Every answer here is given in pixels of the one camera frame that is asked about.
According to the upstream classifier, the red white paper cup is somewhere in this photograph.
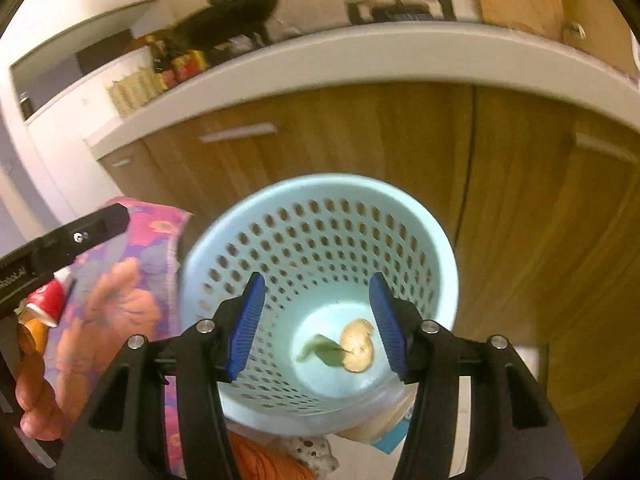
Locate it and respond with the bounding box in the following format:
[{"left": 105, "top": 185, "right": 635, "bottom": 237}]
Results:
[{"left": 26, "top": 268, "right": 75, "bottom": 328}]

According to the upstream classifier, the yellow peel scrap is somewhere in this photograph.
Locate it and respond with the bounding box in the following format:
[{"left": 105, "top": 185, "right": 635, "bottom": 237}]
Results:
[{"left": 340, "top": 318, "right": 374, "bottom": 373}]

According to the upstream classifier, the light blue perforated trash basket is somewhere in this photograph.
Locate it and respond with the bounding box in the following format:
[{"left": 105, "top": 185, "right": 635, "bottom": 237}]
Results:
[{"left": 178, "top": 174, "right": 459, "bottom": 436}]

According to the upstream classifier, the white kitchen countertop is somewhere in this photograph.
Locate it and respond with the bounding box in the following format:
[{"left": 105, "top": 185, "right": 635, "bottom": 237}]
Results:
[{"left": 85, "top": 22, "right": 639, "bottom": 159}]

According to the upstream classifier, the person's left hand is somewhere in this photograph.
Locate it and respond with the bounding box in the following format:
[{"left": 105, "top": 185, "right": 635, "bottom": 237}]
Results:
[{"left": 15, "top": 324, "right": 65, "bottom": 441}]

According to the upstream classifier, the floral purple tablecloth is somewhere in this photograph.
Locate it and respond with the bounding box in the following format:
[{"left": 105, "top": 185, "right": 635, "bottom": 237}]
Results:
[{"left": 41, "top": 196, "right": 194, "bottom": 478}]

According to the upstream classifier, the woven utensil basket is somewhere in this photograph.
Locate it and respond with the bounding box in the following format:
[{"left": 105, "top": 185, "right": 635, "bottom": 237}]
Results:
[{"left": 105, "top": 67, "right": 164, "bottom": 118}]

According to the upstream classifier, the green leaf scrap in basket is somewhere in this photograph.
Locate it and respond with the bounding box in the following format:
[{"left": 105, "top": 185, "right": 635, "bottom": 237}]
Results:
[{"left": 295, "top": 334, "right": 347, "bottom": 367}]

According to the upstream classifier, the dark soy sauce bottle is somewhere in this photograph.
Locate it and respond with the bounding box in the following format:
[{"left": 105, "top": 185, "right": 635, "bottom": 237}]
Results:
[{"left": 144, "top": 35, "right": 172, "bottom": 74}]

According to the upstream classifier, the red label sauce bottle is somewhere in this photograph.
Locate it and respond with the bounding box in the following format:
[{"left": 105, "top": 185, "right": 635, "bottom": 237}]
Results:
[{"left": 165, "top": 50, "right": 209, "bottom": 84}]

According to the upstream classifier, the black frying pan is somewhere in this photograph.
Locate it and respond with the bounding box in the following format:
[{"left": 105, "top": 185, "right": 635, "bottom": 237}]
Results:
[{"left": 171, "top": 0, "right": 281, "bottom": 52}]

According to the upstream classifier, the black glass gas stove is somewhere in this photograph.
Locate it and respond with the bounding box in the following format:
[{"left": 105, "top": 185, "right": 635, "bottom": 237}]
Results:
[{"left": 344, "top": 0, "right": 458, "bottom": 26}]

